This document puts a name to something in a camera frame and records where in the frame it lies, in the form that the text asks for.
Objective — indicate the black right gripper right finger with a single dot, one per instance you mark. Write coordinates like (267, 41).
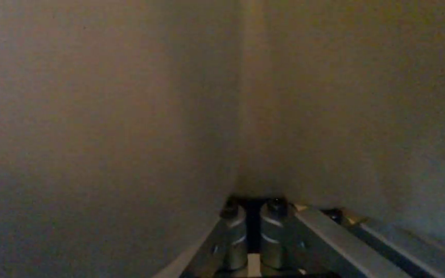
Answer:
(315, 243)

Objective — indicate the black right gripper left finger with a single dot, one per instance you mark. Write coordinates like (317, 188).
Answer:
(233, 237)

